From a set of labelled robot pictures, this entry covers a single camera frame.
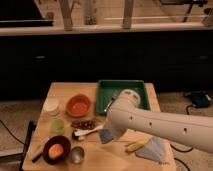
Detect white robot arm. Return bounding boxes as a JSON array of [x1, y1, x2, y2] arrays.
[[105, 89, 213, 153]]

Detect orange-red bowl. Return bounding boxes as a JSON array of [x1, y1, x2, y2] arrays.
[[66, 94, 91, 118]]

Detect dark brown bowl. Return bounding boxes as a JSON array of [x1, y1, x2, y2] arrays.
[[43, 135, 71, 165]]

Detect green plastic tray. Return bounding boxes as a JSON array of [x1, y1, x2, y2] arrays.
[[96, 80, 150, 116]]

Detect metal fork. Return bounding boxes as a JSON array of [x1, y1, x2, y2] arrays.
[[104, 91, 118, 112]]

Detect white dish brush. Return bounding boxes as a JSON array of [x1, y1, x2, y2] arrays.
[[72, 125, 103, 140]]

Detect white stacked cups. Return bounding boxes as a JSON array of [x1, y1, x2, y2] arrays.
[[43, 98, 59, 116]]

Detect small green cup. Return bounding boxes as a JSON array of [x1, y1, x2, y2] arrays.
[[50, 119, 65, 135]]

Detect yellow corn toy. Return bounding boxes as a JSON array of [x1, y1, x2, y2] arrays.
[[125, 139, 148, 153]]

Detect small metal cup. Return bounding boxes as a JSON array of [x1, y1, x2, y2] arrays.
[[70, 146, 85, 164]]

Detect light blue cloth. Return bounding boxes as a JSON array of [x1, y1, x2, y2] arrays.
[[135, 136, 166, 164]]

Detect orange fruit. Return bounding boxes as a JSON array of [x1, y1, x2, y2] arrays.
[[48, 144, 63, 160]]

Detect black power adapter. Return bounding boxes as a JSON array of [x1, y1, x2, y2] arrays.
[[184, 92, 211, 108]]

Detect black side rail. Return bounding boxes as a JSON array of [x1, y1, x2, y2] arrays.
[[19, 121, 36, 171]]

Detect black cable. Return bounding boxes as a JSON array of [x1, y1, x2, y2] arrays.
[[171, 104, 197, 154]]

